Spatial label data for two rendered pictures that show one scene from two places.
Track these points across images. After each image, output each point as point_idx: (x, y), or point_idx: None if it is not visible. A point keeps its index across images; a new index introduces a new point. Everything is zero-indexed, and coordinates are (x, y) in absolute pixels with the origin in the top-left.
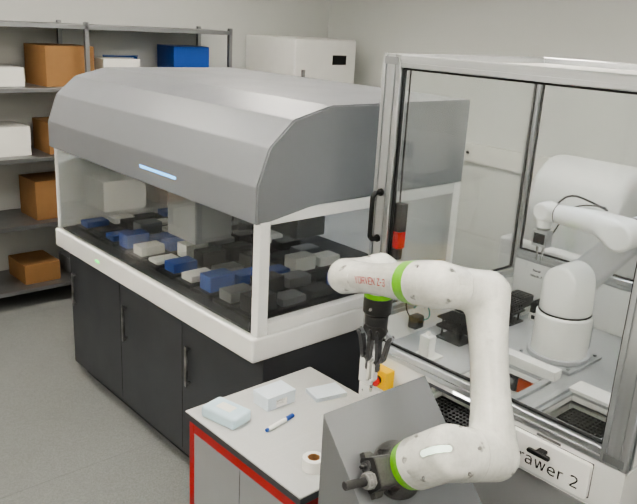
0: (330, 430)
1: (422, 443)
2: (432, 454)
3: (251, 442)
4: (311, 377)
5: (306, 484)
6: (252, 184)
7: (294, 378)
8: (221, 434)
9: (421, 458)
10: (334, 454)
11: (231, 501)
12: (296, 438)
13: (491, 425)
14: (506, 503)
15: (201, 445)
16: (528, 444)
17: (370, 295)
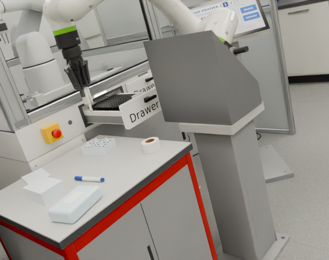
0: (217, 36)
1: (226, 16)
2: (235, 14)
3: (121, 181)
4: (1, 195)
5: (173, 145)
6: None
7: (0, 202)
8: (110, 200)
9: (232, 21)
10: (224, 50)
11: (143, 245)
12: (111, 167)
13: (199, 18)
14: (144, 128)
15: (91, 250)
16: (140, 83)
17: (72, 27)
